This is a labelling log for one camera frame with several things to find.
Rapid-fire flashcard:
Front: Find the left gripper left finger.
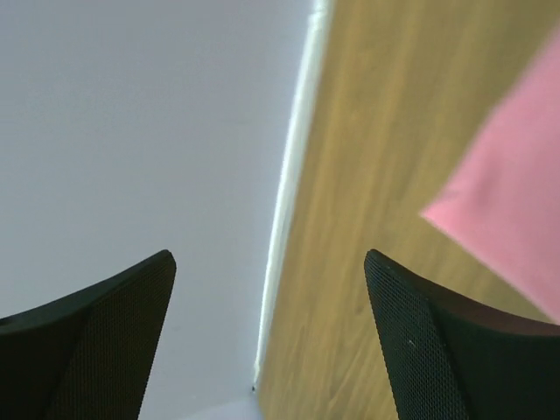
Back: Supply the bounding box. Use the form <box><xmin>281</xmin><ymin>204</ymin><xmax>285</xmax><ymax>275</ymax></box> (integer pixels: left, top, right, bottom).
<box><xmin>1</xmin><ymin>250</ymin><xmax>177</xmax><ymax>420</ymax></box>

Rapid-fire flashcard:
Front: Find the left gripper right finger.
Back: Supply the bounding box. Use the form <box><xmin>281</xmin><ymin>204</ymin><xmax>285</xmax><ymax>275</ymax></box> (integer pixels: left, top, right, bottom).
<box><xmin>364</xmin><ymin>249</ymin><xmax>559</xmax><ymax>419</ymax></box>

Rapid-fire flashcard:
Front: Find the pink t shirt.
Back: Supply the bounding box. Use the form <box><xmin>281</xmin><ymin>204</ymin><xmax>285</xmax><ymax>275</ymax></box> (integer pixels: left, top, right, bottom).
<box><xmin>422</xmin><ymin>31</ymin><xmax>559</xmax><ymax>321</ymax></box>

